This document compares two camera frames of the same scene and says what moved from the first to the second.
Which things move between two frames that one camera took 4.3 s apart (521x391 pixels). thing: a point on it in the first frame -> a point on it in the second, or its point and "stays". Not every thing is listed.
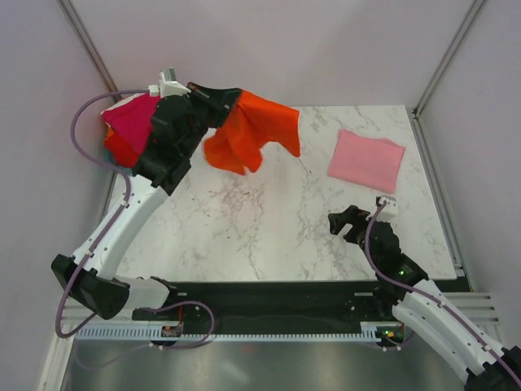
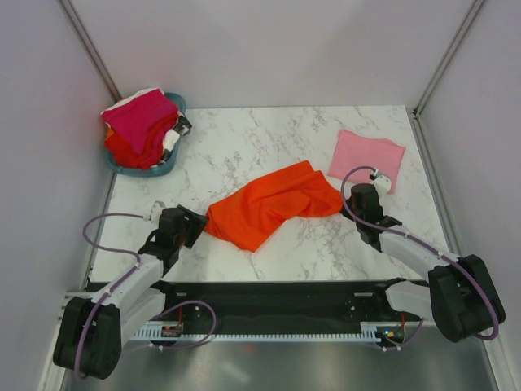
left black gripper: [218, 101] -> [195, 224]
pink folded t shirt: [371, 161] stays
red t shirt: [124, 155] stays
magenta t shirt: [132, 120] stays
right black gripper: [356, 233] -> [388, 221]
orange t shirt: [251, 121] -> [242, 220]
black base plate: [276, 302] stays
